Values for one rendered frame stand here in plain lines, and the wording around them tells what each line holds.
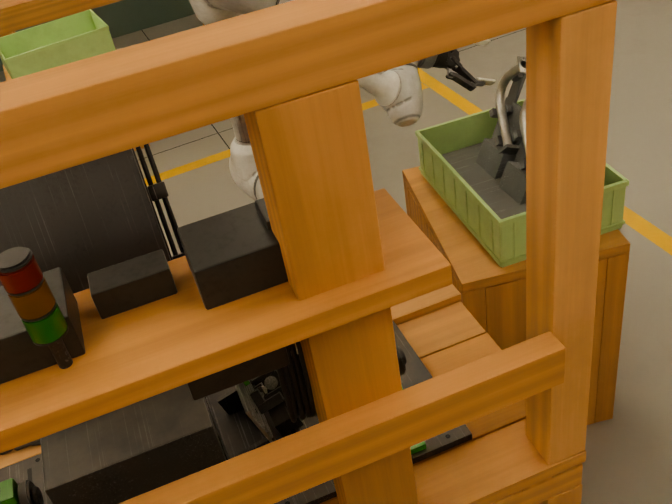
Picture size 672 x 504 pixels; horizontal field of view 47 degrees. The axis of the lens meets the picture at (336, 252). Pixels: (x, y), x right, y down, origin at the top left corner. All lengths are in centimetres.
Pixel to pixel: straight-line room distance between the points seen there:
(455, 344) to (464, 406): 62
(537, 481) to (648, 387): 142
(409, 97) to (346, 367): 114
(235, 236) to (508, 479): 84
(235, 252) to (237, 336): 12
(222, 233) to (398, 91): 114
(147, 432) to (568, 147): 86
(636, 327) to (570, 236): 202
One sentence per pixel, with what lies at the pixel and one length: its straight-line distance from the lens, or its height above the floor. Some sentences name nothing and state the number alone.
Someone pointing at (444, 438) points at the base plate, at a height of 90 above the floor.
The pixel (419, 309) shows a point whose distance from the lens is 205.
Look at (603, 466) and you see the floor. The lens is 286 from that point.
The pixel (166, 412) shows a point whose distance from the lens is 147.
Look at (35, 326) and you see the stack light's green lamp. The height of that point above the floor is 164.
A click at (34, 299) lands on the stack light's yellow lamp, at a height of 168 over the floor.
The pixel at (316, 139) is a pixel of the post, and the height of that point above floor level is 179.
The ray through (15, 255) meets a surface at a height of 173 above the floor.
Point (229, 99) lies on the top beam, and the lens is 96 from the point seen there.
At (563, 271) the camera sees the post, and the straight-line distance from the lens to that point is 137.
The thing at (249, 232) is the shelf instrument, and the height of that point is 162.
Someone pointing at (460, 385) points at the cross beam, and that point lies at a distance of 135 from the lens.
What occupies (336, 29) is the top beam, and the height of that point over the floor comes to 192.
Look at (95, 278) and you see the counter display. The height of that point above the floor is 159.
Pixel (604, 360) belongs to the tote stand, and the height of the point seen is 31.
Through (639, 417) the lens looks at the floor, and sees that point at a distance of 301.
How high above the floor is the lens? 227
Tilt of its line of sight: 37 degrees down
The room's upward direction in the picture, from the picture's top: 11 degrees counter-clockwise
